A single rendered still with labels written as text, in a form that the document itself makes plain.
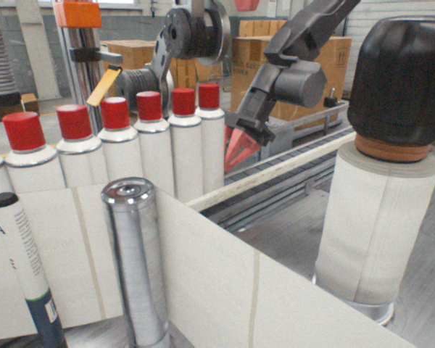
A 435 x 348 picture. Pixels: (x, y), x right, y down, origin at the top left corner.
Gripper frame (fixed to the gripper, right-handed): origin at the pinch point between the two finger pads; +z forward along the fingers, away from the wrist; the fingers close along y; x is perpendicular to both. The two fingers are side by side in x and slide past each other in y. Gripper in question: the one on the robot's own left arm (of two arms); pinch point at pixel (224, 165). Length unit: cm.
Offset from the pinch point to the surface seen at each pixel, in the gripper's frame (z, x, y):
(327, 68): -44, 39, -17
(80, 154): 7.6, -25.9, 3.0
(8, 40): -24, 44, -528
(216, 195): 5.2, -3.0, 4.4
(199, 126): -2.9, -12.3, 3.0
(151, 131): 1.2, -18.4, 1.9
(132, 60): -64, 112, -298
